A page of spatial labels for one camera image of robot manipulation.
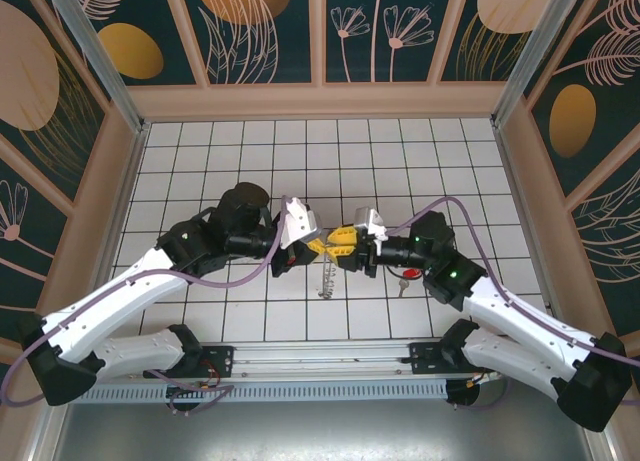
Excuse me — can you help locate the key with red tag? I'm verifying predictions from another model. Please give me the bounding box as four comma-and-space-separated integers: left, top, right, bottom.
397, 266, 424, 299

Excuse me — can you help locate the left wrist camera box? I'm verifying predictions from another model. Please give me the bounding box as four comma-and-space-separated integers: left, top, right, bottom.
277, 195, 321, 248

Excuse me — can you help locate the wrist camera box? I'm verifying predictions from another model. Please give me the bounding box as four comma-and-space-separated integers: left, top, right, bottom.
277, 195, 321, 248
352, 206, 390, 242

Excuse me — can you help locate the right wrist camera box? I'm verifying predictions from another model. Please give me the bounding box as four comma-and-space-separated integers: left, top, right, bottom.
352, 206, 390, 242

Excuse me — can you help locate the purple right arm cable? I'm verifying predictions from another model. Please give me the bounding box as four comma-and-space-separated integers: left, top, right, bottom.
384, 196, 640, 412

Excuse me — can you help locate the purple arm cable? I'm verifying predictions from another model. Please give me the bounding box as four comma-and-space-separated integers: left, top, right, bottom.
384, 196, 640, 412
2, 196, 291, 415

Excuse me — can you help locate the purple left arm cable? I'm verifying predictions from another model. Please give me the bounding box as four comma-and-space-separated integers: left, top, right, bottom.
2, 196, 291, 415

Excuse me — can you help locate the aluminium mounting rail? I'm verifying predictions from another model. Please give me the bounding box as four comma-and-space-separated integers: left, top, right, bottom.
99, 336, 506, 382

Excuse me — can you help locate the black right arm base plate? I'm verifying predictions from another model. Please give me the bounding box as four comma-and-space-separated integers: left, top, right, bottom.
408, 341, 471, 377

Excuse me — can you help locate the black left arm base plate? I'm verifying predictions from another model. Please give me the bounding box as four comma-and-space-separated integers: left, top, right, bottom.
197, 344, 236, 380

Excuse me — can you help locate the slotted grey cable duct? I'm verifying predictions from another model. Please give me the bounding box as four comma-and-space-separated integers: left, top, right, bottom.
79, 379, 450, 403

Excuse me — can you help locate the small circuit board with wires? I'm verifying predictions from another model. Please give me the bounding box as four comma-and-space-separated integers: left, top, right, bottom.
467, 369, 502, 388
167, 378, 221, 398

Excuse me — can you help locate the aluminium frame post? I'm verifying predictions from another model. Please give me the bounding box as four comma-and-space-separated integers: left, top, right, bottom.
27, 403, 66, 461
599, 425, 624, 461
489, 0, 599, 130
39, 0, 151, 135

